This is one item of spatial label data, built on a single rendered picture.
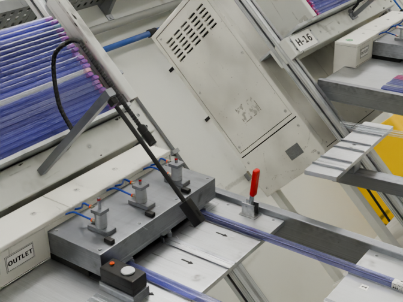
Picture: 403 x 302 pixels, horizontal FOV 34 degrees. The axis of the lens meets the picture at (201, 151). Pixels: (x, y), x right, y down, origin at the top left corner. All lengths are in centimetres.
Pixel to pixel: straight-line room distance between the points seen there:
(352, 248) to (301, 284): 250
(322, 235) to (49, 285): 52
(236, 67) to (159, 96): 156
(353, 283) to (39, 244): 56
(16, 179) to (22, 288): 22
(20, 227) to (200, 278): 33
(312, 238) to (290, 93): 96
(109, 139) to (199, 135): 234
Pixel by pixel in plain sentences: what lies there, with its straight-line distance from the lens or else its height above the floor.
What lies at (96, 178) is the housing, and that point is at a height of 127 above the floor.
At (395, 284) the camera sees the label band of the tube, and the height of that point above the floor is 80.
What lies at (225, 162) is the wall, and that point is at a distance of 381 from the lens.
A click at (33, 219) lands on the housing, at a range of 125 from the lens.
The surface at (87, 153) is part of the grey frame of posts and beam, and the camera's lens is 142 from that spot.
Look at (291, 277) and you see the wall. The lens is 376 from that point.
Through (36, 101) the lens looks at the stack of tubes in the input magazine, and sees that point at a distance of 140.
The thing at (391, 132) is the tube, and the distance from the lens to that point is 157.
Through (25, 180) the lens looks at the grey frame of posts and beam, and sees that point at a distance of 133.
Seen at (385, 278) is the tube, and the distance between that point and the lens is 120.
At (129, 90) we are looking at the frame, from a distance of 152.
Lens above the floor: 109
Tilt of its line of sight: 4 degrees up
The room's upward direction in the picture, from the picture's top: 36 degrees counter-clockwise
